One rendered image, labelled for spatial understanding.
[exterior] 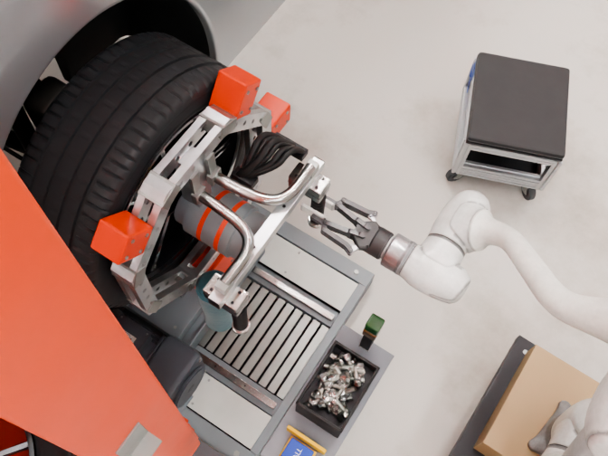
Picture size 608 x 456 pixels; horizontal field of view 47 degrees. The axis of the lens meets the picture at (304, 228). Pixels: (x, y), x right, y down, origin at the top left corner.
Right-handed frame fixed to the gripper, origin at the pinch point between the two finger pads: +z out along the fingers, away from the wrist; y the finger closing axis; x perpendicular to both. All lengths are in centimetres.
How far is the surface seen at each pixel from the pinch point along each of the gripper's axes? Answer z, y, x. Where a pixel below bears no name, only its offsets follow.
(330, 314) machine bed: -9, 2, -75
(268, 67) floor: 71, 82, -83
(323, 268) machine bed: 2, 15, -75
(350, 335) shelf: -21.5, -12.3, -38.1
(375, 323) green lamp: -26.6, -12.5, -17.1
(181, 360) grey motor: 16, -44, -42
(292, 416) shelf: -20, -41, -38
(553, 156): -47, 85, -51
